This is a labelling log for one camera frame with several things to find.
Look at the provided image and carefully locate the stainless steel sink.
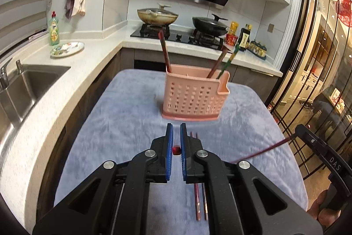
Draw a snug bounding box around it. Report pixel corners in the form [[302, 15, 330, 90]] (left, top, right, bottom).
[[0, 63, 71, 142]]

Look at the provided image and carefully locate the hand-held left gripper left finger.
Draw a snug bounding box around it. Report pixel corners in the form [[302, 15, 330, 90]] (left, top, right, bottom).
[[32, 123, 174, 235]]

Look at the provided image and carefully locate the person's right hand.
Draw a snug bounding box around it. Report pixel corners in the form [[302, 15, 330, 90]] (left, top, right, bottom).
[[306, 190, 340, 228]]

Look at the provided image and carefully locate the black wok with lid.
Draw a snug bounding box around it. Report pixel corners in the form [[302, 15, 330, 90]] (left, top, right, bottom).
[[192, 14, 230, 38]]

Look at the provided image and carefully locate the red paper window decoration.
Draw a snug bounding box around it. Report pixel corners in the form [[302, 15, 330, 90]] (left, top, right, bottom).
[[334, 0, 352, 30]]

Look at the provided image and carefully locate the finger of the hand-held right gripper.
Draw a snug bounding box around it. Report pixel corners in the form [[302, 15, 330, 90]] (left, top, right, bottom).
[[295, 124, 346, 183]]

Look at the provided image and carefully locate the patterned white plate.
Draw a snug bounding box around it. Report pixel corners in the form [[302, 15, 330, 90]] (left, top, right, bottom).
[[49, 41, 85, 59]]

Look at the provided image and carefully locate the green dish soap bottle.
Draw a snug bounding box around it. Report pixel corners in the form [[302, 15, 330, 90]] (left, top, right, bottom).
[[48, 11, 61, 46]]

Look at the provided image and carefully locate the chrome kitchen faucet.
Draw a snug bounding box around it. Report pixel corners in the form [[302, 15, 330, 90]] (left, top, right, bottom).
[[0, 58, 13, 90]]

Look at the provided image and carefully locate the dark brown chopstick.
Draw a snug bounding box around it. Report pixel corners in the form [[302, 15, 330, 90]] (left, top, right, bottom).
[[206, 44, 229, 79]]

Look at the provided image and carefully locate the dark soy sauce bottle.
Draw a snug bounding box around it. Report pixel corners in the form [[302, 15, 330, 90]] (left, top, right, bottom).
[[237, 24, 253, 52]]

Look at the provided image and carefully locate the pink perforated utensil holder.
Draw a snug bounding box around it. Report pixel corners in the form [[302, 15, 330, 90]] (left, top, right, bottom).
[[161, 71, 230, 122]]

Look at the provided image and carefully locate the beige wok with lid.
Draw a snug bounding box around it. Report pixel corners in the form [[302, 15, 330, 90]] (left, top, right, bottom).
[[137, 3, 179, 26]]

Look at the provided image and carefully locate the red instant noodle cup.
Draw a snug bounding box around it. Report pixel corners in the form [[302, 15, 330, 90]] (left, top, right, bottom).
[[225, 33, 239, 47]]

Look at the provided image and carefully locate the green chopstick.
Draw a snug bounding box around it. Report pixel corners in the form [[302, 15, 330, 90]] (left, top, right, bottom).
[[216, 46, 240, 79]]

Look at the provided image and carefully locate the maroon chopstick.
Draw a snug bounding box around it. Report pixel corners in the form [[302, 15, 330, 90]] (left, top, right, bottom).
[[230, 134, 300, 164], [190, 132, 201, 222]]

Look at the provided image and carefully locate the row of small seasoning jars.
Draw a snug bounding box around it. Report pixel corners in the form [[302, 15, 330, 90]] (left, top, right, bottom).
[[247, 39, 268, 60]]

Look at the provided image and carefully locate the black framed glass door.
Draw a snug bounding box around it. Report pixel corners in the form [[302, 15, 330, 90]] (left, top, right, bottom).
[[268, 0, 352, 186]]

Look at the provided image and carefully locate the blue fleece towel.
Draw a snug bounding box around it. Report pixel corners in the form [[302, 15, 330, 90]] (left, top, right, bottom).
[[53, 69, 308, 235]]

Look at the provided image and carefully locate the black gas stove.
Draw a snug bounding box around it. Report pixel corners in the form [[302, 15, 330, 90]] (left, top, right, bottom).
[[130, 23, 229, 50]]

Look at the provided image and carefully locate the dark red chopstick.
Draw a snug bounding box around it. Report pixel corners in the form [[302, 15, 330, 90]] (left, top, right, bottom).
[[158, 31, 172, 73]]

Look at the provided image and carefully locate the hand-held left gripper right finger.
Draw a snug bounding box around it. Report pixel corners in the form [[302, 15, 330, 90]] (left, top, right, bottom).
[[180, 123, 323, 235]]

